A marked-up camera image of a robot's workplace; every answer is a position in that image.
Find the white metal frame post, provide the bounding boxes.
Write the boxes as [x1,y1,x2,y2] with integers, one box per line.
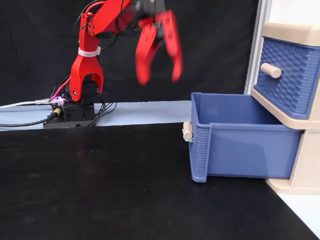
[239,0,273,102]

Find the white zip tie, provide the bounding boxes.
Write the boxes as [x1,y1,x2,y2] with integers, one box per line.
[77,46,102,58]

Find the beige plastic drawer cabinet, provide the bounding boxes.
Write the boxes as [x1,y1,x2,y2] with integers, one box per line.
[250,21,320,195]

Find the pink red wire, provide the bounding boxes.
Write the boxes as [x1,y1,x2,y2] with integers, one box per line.
[50,74,72,101]

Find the blue drawer without rubber band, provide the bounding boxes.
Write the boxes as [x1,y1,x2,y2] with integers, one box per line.
[252,36,320,120]

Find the pink controller board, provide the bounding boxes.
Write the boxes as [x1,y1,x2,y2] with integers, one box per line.
[49,95,67,107]

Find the black wire loops at base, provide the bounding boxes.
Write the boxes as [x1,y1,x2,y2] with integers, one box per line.
[87,88,118,127]

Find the blue drawer with rubber band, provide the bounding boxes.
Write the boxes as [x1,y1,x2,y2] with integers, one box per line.
[182,92,304,184]

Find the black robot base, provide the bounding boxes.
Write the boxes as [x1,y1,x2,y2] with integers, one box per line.
[43,81,98,129]

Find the black power cable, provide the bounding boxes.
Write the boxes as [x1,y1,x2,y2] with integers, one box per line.
[0,107,63,128]

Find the black table mat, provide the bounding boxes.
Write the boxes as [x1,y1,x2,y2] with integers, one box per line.
[0,121,320,240]

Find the white data cable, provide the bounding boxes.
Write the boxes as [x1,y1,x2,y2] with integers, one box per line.
[0,98,52,110]

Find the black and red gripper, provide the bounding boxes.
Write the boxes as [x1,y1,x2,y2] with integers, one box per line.
[130,0,184,86]

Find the black backdrop curtain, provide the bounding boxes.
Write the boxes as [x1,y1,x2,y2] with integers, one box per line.
[0,0,260,107]

